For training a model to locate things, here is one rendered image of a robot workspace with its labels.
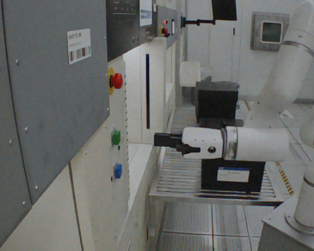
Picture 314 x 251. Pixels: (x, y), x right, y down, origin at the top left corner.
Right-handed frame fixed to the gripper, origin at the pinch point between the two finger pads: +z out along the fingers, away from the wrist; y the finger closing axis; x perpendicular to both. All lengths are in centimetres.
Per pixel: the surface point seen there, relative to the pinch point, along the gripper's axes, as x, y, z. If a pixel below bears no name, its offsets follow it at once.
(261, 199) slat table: -44, 41, -40
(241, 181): -39, 46, -31
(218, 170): -34, 47, -20
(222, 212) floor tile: -120, 132, -36
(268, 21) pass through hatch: 29, 466, -133
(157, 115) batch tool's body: -17, 70, 10
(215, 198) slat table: -44, 41, -19
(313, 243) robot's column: -44, 13, -55
